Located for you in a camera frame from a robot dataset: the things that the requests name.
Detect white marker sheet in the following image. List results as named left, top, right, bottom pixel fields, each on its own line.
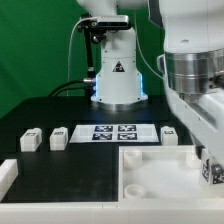
left=70, top=124, right=159, bottom=143

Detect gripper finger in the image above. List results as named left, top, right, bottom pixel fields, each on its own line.
left=195, top=145, right=205, bottom=159

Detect black camera stand pole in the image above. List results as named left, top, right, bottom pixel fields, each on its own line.
left=81, top=13, right=98, bottom=98

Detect black base cables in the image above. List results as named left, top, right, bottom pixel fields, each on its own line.
left=48, top=79, right=98, bottom=98

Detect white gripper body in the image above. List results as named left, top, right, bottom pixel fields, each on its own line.
left=157, top=54, right=224, bottom=163

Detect white front fence wall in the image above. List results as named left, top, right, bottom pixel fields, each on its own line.
left=0, top=199, right=224, bottom=224

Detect black camera on stand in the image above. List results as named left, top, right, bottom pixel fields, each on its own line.
left=78, top=15, right=131, bottom=33

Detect white square tabletop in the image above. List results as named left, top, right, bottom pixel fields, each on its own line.
left=119, top=145, right=224, bottom=200

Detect white camera cable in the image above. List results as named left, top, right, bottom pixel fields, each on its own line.
left=66, top=17, right=98, bottom=98

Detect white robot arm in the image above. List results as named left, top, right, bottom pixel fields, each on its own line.
left=76, top=0, right=224, bottom=163

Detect white left fence block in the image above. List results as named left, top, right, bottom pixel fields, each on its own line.
left=0, top=159, right=18, bottom=202

